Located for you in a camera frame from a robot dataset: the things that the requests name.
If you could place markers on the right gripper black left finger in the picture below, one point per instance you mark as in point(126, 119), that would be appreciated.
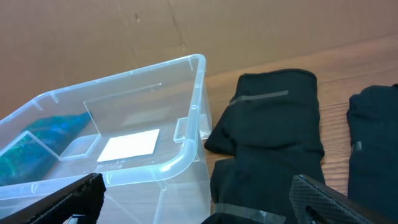
point(79, 202)

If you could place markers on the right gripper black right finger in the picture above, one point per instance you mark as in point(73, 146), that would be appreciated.
point(315, 203)

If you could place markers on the blue sparkly cloth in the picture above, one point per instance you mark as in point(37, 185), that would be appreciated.
point(30, 158)

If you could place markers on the white label in bin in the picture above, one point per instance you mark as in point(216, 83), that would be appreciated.
point(131, 145)

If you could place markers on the clear plastic storage bin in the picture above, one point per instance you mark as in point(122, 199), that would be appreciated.
point(142, 130)

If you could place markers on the small black folded cloth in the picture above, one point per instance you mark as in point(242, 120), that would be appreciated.
point(372, 120)

